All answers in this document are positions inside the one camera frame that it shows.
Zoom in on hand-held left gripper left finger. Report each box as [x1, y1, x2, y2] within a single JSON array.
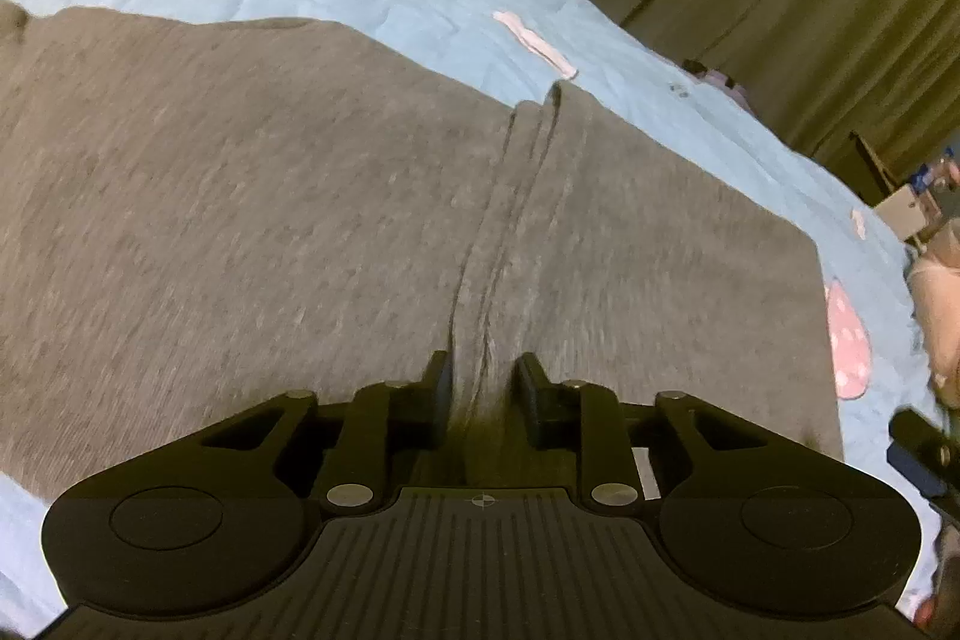
[[199, 351, 455, 515]]

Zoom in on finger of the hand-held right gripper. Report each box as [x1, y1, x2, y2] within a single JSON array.
[[887, 410, 960, 517]]

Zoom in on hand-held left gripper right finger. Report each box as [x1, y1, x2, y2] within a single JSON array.
[[514, 351, 758, 513]]

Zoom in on grey pants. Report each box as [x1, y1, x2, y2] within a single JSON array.
[[0, 2, 845, 498]]

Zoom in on white box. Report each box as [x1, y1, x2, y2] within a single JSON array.
[[876, 182, 940, 245]]

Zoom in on plastic water bottle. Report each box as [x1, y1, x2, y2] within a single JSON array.
[[930, 151, 960, 193]]

